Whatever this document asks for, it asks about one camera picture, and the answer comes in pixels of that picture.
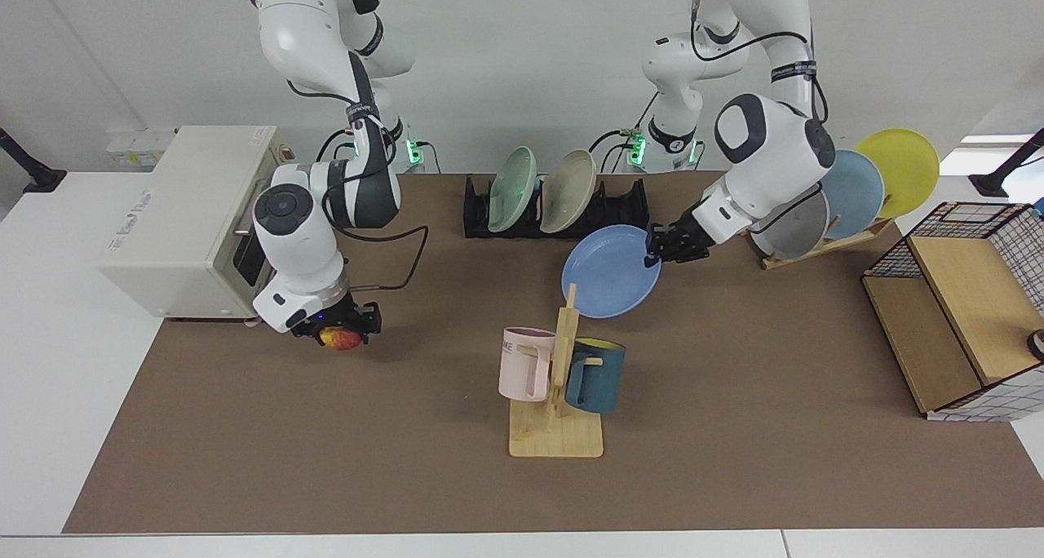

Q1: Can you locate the black dish rack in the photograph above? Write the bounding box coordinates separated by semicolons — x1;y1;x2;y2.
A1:
463;175;651;241

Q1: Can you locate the beige plate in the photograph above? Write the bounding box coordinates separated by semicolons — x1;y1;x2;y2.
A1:
540;149;598;234

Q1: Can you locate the grey plate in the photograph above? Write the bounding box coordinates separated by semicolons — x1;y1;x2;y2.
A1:
749;184;831;260

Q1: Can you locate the wooden plate rack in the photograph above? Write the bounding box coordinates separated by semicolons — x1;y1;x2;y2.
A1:
738;218;894;271

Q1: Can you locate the green plate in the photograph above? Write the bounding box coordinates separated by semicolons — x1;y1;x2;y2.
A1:
488;146;539;233

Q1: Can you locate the light blue plate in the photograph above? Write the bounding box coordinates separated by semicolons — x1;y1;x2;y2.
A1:
818;149;886;241

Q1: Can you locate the yellow plate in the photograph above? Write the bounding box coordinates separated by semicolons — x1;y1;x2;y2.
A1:
855;128;941;219

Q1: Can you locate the dark blue cup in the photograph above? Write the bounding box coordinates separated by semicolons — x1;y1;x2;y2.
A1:
564;338;627;415

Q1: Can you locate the brown table cloth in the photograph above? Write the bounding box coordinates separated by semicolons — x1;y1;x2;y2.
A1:
63;170;1044;534

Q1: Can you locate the pink cup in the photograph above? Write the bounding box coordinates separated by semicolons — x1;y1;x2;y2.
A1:
498;327;557;402

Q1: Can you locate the pale toaster oven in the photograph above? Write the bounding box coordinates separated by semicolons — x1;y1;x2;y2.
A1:
96;126;296;324

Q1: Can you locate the wooden cup stand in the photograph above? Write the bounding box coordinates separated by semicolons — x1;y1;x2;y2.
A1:
509;283;605;459

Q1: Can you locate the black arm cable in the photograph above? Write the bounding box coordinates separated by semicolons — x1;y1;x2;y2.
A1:
322;224;430;291

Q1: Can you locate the white wall socket box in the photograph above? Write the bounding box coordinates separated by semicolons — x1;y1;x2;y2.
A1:
106;128;178;170

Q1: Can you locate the wire basket with wooden floor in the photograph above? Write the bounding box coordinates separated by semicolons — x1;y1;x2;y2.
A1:
862;201;1044;423

